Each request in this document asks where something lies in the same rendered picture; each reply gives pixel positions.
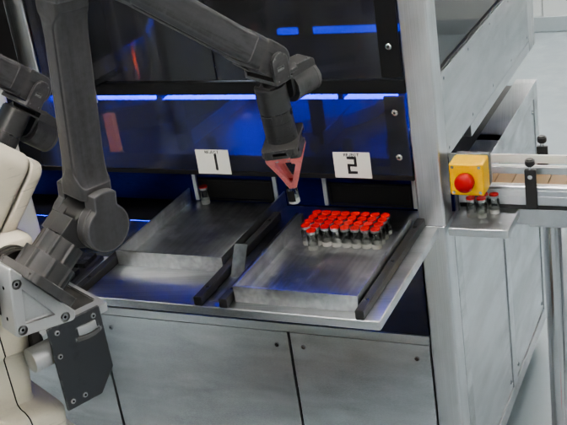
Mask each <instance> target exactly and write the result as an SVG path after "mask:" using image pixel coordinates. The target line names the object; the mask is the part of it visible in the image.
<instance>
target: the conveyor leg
mask: <svg viewBox="0 0 567 425"><path fill-rule="evenodd" d="M529 226H530V227H543V256H544V274H545V292H546V310H547V328H548V362H549V380H550V398H551V416H552V425H567V250H566V229H567V226H553V225H534V224H529Z"/></svg>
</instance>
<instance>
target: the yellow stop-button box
mask: <svg viewBox="0 0 567 425"><path fill-rule="evenodd" d="M449 172H450V183H451V194H452V195H469V196H484V195H485V193H486V191H487V190H488V188H489V186H490V185H491V184H492V171H491V159H490V152H472V151H457V152H456V154H455V156H454V157H453V159H452V160H451V162H450V163H449ZM461 173H467V174H470V175H471V176H472V177H473V179H474V181H475V184H474V187H473V188H472V190H471V191H469V192H468V193H461V192H459V191H458V190H457V189H456V188H455V186H454V181H455V179H456V177H457V176H458V175H459V174H461Z"/></svg>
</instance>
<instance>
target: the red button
mask: <svg viewBox="0 0 567 425"><path fill-rule="evenodd" d="M474 184H475V181H474V179H473V177H472V176H471V175H470V174H467V173H461V174H459V175H458V176H457V177H456V179H455V181H454V186H455V188H456V189H457V190H458V191H459V192H461V193H468V192H469V191H471V190H472V188H473V187H474Z"/></svg>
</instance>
